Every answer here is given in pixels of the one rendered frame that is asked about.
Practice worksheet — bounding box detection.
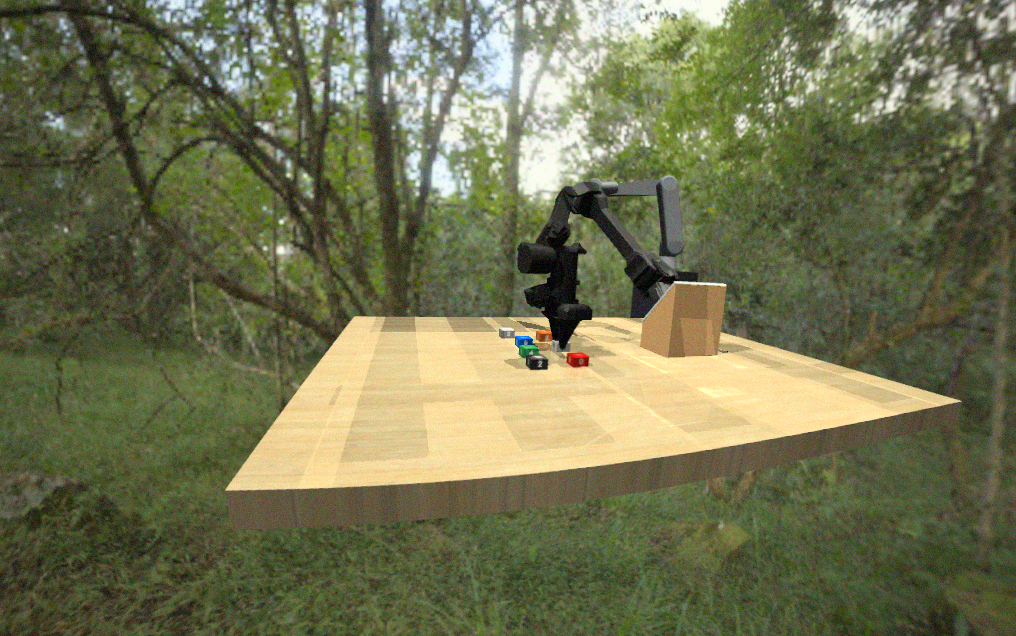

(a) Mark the red block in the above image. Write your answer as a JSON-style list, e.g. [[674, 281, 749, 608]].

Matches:
[[567, 353, 589, 368]]

